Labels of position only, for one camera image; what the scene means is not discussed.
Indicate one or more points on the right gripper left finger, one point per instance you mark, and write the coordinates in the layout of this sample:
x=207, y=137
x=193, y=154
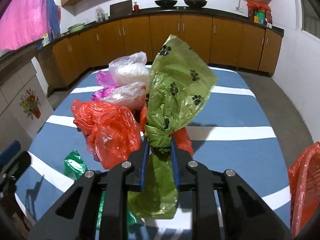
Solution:
x=95, y=206

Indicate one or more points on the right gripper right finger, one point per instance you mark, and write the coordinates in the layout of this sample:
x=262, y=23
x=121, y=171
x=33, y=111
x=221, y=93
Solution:
x=224, y=205

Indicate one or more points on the red plastic bag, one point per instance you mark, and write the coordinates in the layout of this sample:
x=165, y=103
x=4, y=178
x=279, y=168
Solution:
x=111, y=131
x=181, y=136

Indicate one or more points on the magenta plastic bag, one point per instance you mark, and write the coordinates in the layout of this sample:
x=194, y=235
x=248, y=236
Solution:
x=108, y=84

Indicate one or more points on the white translucent plastic bag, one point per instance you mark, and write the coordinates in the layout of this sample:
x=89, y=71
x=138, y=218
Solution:
x=131, y=76

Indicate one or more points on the green paw print bag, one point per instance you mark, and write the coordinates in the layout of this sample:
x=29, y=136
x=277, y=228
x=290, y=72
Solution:
x=179, y=86

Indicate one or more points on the dark green plastic bag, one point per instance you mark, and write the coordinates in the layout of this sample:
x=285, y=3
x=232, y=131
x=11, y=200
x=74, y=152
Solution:
x=74, y=166

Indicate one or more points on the lower wooden kitchen cabinets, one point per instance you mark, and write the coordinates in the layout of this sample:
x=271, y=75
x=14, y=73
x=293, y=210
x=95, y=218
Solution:
x=217, y=40

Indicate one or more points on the flower decal cabinet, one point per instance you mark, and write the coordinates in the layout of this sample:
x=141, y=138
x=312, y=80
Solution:
x=24, y=105

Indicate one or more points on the red plastic waste basket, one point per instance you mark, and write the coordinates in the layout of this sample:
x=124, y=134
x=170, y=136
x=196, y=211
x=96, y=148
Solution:
x=304, y=188

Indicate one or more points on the blue white striped tablecloth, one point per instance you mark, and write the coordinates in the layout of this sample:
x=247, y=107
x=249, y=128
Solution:
x=202, y=161

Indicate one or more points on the green basin on counter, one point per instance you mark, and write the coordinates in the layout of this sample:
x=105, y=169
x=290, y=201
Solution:
x=76, y=27

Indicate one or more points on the pink blue hanging cloth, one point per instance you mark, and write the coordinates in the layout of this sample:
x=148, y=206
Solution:
x=26, y=21

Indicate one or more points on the glass jar on counter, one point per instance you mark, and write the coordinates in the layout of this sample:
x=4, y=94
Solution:
x=101, y=15

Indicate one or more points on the dark wooden cutting board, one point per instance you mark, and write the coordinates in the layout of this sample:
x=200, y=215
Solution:
x=121, y=9

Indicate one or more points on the red bottle on counter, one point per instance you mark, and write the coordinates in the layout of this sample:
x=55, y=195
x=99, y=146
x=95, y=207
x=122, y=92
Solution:
x=135, y=7

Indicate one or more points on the black wok left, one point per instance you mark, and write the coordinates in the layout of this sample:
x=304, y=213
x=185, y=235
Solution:
x=165, y=4

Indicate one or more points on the black lidded wok right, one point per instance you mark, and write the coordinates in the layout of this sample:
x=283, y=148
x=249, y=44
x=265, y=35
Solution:
x=195, y=3

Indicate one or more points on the green yellow boxes on counter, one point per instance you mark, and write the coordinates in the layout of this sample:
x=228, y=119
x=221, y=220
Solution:
x=263, y=18

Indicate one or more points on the red bag on counter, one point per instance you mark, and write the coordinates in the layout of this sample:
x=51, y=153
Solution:
x=253, y=5

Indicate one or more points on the barred window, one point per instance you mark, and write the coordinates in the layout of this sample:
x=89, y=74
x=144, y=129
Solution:
x=310, y=18

